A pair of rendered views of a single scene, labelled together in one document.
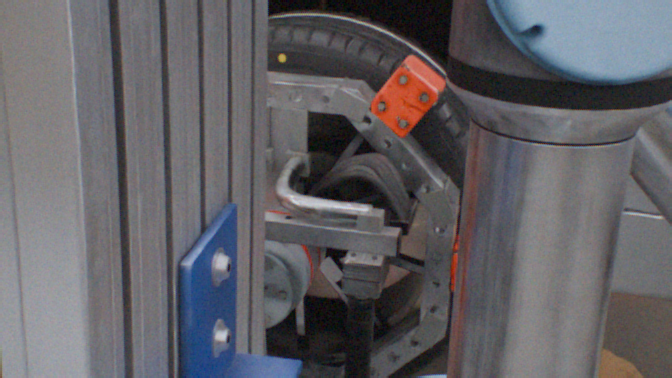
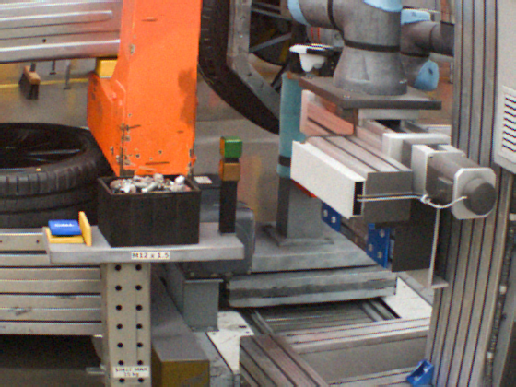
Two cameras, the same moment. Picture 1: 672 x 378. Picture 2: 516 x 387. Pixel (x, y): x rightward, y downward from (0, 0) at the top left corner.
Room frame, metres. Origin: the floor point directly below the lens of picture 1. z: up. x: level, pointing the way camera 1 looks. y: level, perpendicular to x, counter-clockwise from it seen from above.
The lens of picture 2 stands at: (-1.12, 1.61, 1.20)
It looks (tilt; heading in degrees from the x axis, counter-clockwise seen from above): 16 degrees down; 332
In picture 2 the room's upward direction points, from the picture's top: 3 degrees clockwise
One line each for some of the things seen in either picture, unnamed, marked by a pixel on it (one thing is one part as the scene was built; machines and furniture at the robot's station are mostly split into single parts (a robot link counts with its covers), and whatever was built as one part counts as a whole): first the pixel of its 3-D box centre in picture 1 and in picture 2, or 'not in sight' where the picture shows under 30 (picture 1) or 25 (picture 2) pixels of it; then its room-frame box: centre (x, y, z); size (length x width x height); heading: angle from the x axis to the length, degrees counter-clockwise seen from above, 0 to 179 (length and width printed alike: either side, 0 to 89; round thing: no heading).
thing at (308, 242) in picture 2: not in sight; (299, 203); (1.51, 0.05, 0.32); 0.40 x 0.30 x 0.28; 79
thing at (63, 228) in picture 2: not in sight; (64, 229); (1.04, 0.91, 0.47); 0.07 x 0.07 x 0.02; 79
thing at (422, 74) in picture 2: not in sight; (414, 72); (0.90, 0.13, 0.81); 0.11 x 0.08 x 0.09; 34
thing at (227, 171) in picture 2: not in sight; (229, 170); (0.97, 0.55, 0.59); 0.04 x 0.04 x 0.04; 79
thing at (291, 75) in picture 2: not in sight; (298, 47); (1.15, 0.30, 0.83); 0.04 x 0.04 x 0.16
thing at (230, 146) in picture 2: not in sight; (230, 146); (0.97, 0.55, 0.64); 0.04 x 0.04 x 0.04; 79
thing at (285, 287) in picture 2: not in sight; (295, 267); (1.51, 0.05, 0.13); 0.50 x 0.36 x 0.10; 79
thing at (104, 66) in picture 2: not in sight; (120, 64); (1.70, 0.53, 0.71); 0.14 x 0.14 x 0.05; 79
